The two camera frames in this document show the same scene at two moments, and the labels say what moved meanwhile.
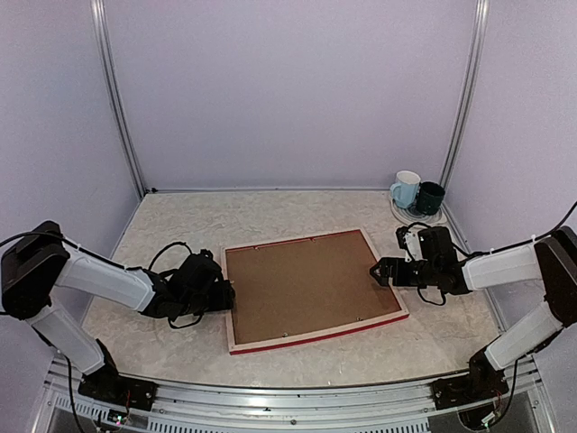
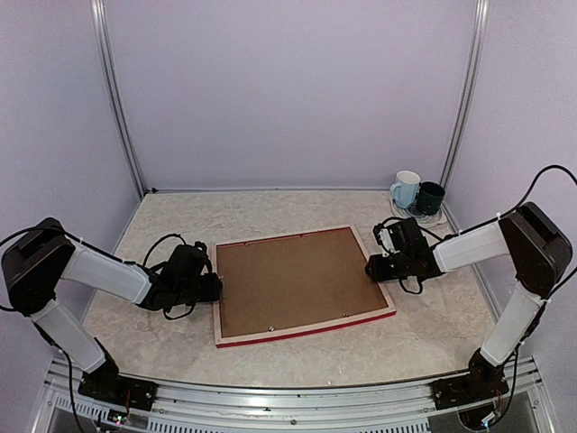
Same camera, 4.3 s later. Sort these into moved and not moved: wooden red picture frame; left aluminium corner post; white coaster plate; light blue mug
Moved: wooden red picture frame
Not moved: left aluminium corner post; light blue mug; white coaster plate
